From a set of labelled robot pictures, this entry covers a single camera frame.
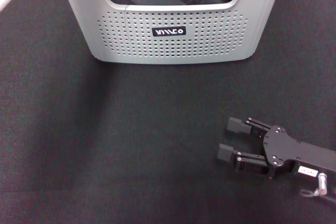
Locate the grey perforated plastic storage basket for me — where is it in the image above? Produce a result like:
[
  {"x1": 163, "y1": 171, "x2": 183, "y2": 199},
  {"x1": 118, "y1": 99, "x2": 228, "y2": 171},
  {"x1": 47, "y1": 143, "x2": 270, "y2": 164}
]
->
[{"x1": 59, "y1": 0, "x2": 292, "y2": 65}]

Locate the grey right gripper cable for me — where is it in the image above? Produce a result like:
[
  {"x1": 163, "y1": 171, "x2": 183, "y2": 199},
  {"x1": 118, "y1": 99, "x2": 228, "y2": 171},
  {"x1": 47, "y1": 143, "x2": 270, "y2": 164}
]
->
[{"x1": 299, "y1": 172, "x2": 336, "y2": 204}]

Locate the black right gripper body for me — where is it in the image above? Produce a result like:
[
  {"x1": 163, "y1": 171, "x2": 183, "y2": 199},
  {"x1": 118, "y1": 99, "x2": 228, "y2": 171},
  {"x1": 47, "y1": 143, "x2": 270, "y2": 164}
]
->
[{"x1": 262, "y1": 125, "x2": 336, "y2": 180}]

